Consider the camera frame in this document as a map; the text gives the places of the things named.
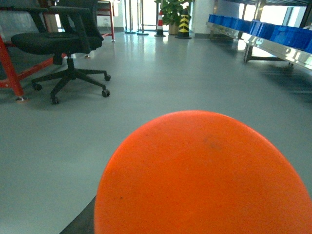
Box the red metal frame table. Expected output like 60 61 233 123
0 0 115 102

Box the steel rack with blue bins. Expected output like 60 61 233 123
206 15 312 70

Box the orange cylindrical capacitor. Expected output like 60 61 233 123
94 111 312 234

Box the red white traffic cone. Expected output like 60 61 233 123
154 10 166 37

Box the black office chair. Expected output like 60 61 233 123
11 0 111 104

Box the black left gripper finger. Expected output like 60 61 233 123
60 197 96 234

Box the yellow black bollard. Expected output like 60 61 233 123
175 8 191 39

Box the potted green plant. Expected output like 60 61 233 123
154 0 194 35

